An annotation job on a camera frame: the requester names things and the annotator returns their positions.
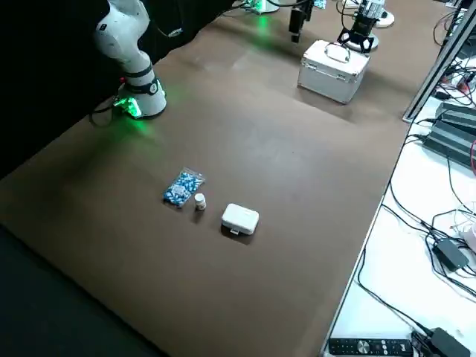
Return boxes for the silver aluminium medical kit case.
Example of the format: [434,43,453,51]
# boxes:
[297,39,371,106]

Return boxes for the gray round plate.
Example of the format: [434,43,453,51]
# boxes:
[349,31,381,52]

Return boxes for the white round plate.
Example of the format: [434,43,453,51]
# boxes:
[377,10,396,29]

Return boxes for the black power supply brick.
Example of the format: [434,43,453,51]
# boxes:
[422,118,476,169]
[436,101,476,130]

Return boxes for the white desk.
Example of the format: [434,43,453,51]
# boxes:
[321,55,476,357]

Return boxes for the black power adapter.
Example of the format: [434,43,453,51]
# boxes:
[432,237,470,271]
[411,327,472,357]

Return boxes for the black remote control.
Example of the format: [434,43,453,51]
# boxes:
[328,337,414,356]

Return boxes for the aluminium frame post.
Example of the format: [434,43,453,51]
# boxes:
[402,0,476,122]

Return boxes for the black arm foot cable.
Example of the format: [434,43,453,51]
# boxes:
[89,97,126,129]

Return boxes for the black desk cable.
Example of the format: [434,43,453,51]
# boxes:
[356,247,432,335]

